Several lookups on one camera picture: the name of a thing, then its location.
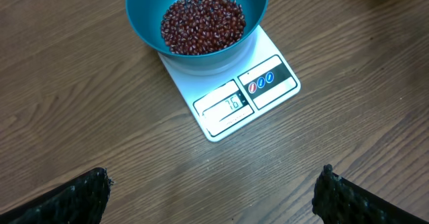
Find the blue plastic bowl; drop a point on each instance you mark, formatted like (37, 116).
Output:
(145, 18)

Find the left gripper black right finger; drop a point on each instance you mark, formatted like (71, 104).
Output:
(339, 201)

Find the red beans in bowl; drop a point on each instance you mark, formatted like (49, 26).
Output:
(197, 27)

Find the white digital kitchen scale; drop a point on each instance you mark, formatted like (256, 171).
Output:
(240, 89)

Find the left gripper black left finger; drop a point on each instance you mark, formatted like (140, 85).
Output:
(80, 200)

